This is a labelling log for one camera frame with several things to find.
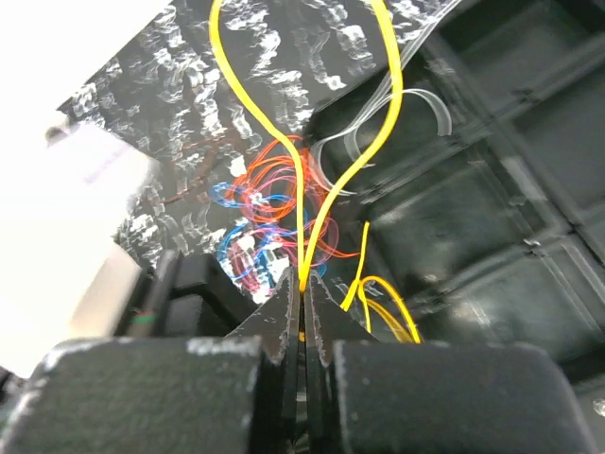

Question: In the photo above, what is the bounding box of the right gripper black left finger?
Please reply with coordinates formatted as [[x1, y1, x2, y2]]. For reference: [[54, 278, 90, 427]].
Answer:
[[229, 269, 301, 421]]

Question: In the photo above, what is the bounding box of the orange cable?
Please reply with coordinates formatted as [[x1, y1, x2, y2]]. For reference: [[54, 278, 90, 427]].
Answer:
[[224, 135, 365, 259]]

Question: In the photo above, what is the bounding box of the blue cable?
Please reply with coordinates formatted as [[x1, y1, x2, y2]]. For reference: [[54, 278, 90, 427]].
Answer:
[[210, 182, 327, 285]]

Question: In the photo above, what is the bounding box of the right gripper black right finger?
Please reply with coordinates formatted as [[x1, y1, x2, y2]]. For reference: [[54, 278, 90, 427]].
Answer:
[[303, 273, 376, 440]]

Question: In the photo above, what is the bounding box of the black compartment organizer tray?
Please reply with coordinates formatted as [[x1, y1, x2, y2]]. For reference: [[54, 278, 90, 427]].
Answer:
[[302, 0, 605, 417]]

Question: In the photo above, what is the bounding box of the yellow cable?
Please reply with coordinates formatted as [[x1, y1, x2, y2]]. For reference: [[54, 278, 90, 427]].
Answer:
[[208, 0, 422, 344]]

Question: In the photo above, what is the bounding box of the white cable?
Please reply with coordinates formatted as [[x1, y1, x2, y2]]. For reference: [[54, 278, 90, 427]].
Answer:
[[309, 26, 453, 196]]

